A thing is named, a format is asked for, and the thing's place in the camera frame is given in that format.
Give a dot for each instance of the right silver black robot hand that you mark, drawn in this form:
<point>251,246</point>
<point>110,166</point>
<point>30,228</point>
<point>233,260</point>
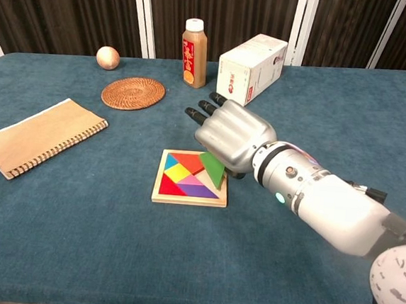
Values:
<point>236,133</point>

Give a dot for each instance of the brown drink bottle white cap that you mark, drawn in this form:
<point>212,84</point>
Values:
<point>194,58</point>

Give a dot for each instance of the orange wooden tangram triangle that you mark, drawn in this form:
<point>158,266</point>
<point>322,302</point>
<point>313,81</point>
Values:
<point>187,161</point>

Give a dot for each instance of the teal table cloth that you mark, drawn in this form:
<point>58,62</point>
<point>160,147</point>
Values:
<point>74,237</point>

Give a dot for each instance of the green triangle tangram piece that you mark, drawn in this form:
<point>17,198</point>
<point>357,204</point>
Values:
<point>214,169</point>

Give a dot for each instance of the kraft spiral notebook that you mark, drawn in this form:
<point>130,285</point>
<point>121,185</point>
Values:
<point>37,137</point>

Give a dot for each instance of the round woven rattan coaster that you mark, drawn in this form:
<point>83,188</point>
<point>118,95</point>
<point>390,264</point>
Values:
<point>133,93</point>

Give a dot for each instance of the wooden tangram puzzle tray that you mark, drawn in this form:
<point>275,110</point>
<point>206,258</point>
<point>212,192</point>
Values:
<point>188,200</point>

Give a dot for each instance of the white cardboard box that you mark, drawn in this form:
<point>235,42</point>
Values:
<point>249,67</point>

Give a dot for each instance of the wooden ball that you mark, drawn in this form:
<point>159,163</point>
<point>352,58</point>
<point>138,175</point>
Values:
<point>108,58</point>

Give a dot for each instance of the yellow wooden tangram square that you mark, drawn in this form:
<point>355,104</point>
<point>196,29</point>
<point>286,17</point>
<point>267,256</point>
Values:
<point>177,173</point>

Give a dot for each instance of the pink wooden tangram triangle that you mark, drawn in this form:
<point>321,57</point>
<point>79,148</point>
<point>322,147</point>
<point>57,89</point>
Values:
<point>190,181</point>

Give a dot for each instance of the blue wooden tangram triangle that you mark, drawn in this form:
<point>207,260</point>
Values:
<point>170,161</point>

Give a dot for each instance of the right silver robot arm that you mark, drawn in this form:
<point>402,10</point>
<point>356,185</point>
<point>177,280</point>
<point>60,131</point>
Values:
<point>326,202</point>

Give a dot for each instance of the purple wooden tangram parallelogram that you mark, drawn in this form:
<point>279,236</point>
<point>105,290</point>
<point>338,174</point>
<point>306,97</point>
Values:
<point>199,191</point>

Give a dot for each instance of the red wooden tangram triangle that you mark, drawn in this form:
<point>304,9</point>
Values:
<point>170,187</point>

